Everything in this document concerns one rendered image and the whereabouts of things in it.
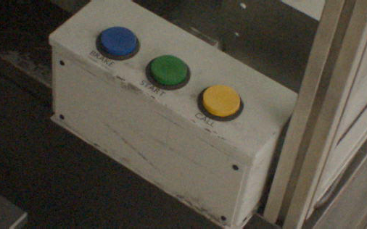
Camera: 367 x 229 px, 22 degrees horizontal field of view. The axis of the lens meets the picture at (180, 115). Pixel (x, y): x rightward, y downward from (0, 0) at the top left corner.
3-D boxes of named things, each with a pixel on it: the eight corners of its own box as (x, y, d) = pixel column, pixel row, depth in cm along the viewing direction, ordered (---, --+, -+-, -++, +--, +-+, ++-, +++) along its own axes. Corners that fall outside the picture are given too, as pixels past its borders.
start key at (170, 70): (191, 77, 105) (194, 65, 103) (171, 98, 102) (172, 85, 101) (163, 61, 106) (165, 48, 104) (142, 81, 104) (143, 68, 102)
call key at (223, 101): (244, 108, 103) (246, 96, 101) (224, 129, 100) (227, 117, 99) (214, 90, 104) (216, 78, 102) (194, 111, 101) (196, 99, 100)
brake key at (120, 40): (141, 48, 107) (143, 36, 105) (120, 68, 105) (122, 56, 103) (114, 32, 108) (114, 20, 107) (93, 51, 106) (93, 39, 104)
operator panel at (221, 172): (282, 179, 114) (307, 98, 103) (234, 238, 108) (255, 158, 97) (102, 72, 123) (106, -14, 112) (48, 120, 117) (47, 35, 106)
